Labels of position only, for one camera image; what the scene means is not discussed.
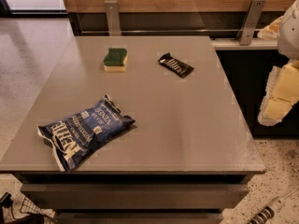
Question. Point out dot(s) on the black wire basket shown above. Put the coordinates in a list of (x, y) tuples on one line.
[(18, 209)]

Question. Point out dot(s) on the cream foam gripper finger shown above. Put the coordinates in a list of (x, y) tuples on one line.
[(271, 31), (281, 93)]

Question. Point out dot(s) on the left metal bracket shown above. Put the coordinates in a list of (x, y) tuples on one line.
[(113, 17)]

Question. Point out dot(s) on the blue kettle chips bag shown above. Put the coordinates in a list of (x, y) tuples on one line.
[(76, 137)]

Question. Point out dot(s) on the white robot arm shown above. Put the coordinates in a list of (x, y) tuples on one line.
[(288, 37)]

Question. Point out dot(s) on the white power strip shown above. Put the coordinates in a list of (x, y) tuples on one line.
[(270, 210)]

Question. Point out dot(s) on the grey table drawer front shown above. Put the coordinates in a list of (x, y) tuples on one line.
[(129, 196)]

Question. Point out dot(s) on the black rxbar chocolate wrapper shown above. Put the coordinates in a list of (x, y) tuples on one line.
[(178, 67)]

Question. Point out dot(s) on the metal rail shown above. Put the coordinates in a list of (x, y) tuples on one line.
[(217, 33)]

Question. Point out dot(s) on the metal bracket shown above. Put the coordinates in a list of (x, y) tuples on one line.
[(113, 17), (246, 33)]

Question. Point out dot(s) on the right metal bracket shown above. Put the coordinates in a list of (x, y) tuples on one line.
[(246, 33)]

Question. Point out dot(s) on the green and yellow sponge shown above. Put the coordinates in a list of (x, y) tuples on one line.
[(116, 60)]

